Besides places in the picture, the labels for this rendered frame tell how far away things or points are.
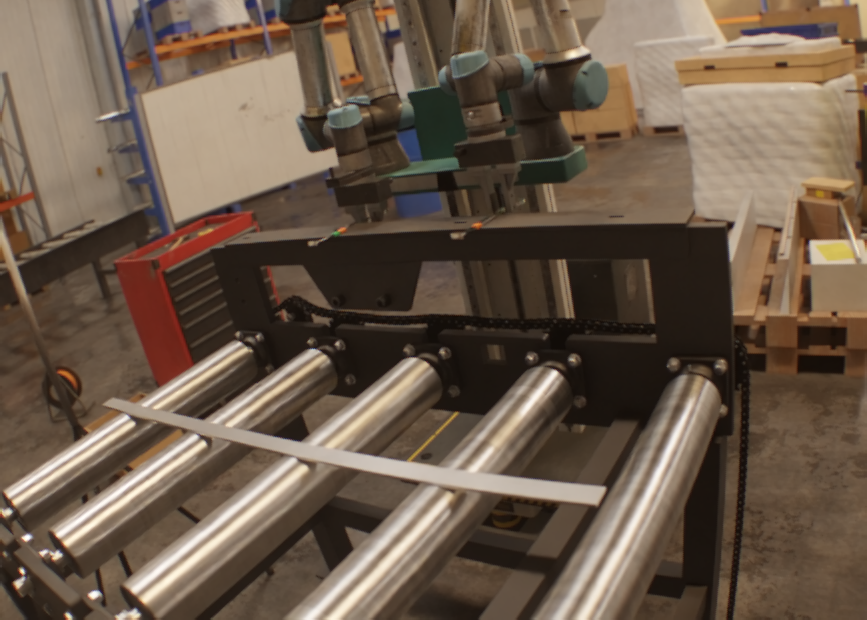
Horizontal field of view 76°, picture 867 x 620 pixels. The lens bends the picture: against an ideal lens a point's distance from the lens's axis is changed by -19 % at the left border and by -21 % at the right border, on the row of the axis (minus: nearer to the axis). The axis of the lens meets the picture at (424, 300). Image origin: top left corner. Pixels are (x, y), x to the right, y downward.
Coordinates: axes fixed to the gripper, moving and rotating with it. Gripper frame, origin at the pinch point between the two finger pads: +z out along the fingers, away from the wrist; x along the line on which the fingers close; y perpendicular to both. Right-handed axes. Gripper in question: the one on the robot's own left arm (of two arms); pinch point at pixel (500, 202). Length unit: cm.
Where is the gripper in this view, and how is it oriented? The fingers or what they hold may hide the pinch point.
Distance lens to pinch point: 137.8
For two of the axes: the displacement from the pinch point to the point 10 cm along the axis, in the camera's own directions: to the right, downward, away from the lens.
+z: 2.2, 9.2, 3.3
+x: 8.1, 0.2, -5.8
